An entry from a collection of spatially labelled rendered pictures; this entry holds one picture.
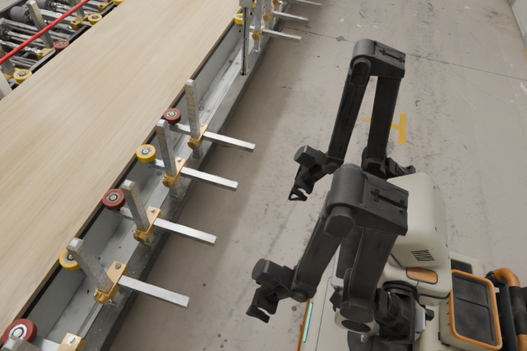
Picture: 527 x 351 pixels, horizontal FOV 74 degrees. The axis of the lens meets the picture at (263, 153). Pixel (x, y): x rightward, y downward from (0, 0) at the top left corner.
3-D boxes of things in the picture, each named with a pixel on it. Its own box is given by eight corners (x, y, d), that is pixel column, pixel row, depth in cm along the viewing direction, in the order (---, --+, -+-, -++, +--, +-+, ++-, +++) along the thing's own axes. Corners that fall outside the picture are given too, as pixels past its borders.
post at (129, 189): (158, 246, 152) (135, 180, 115) (154, 253, 149) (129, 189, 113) (150, 244, 152) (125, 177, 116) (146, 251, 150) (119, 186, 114)
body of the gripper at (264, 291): (252, 305, 95) (267, 299, 90) (263, 271, 102) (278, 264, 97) (271, 316, 97) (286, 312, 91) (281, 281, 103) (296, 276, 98)
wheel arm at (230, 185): (238, 187, 153) (238, 181, 150) (235, 193, 151) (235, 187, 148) (147, 161, 159) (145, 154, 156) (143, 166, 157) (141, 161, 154)
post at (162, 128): (181, 193, 164) (167, 119, 127) (178, 199, 161) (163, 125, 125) (174, 191, 164) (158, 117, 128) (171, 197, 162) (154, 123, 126)
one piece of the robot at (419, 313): (413, 323, 92) (425, 308, 84) (413, 344, 89) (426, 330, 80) (374, 313, 94) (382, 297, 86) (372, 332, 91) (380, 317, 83)
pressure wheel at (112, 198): (107, 221, 140) (99, 205, 131) (111, 204, 145) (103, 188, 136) (128, 220, 141) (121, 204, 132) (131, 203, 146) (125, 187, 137)
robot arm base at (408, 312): (415, 344, 80) (415, 293, 88) (394, 329, 77) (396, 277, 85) (381, 343, 86) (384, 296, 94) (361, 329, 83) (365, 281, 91)
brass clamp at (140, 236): (163, 215, 145) (161, 209, 142) (147, 244, 137) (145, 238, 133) (150, 211, 146) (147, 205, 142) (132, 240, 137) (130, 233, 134)
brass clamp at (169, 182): (188, 167, 159) (187, 159, 155) (175, 189, 150) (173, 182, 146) (176, 163, 160) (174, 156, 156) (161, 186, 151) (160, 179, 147)
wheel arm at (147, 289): (190, 301, 123) (190, 296, 119) (187, 310, 120) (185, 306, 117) (80, 263, 128) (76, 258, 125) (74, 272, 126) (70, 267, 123)
